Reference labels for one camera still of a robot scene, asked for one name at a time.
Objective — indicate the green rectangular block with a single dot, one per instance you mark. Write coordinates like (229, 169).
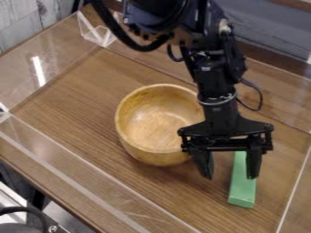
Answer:
(242, 187)

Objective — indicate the black metal table bracket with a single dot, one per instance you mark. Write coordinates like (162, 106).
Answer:
(45, 223)

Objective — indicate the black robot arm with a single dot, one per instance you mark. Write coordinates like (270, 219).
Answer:
(197, 26)

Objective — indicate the brown wooden bowl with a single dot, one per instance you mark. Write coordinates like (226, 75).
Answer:
(150, 115)

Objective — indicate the clear acrylic corner bracket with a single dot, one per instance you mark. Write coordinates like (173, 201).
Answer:
(97, 34)

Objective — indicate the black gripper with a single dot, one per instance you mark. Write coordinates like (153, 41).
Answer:
(226, 131)

